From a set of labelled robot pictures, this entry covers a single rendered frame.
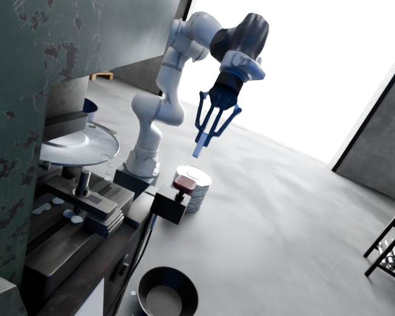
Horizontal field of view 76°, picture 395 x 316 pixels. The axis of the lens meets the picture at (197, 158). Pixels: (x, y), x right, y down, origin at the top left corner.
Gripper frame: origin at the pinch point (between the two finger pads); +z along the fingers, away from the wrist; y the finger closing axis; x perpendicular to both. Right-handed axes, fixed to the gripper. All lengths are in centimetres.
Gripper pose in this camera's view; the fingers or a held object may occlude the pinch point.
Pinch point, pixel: (200, 145)
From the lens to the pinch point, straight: 68.1
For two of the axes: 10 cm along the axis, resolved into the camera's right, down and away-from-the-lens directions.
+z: -4.2, 9.0, -0.5
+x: -0.8, -0.9, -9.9
